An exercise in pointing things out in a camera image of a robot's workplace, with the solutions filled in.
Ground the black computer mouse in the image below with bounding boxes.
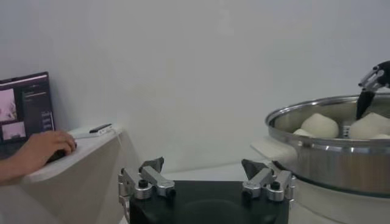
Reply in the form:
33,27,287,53
45,149,68,164

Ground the smartphone with white case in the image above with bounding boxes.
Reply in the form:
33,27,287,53
88,123,113,135

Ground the flat white box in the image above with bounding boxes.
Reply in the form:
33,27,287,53
68,126,118,141

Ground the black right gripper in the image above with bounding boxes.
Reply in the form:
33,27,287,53
355,60,390,121

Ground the white electric cooking pot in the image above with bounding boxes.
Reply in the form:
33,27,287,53
286,178,390,224

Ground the person's bare hand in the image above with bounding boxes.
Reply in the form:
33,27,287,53
16,130,77,174

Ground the stainless steel steamer basket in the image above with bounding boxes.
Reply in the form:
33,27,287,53
251,93,390,198

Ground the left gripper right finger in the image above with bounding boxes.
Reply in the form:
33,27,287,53
241,158,296,202

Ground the person's bare forearm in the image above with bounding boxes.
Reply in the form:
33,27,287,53
0,155,28,186

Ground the white side table with mouse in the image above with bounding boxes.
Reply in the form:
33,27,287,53
0,127,141,224

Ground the laptop beside black mouse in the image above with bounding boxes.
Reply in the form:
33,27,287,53
0,71,56,159

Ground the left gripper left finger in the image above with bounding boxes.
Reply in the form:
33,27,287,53
118,156,177,224

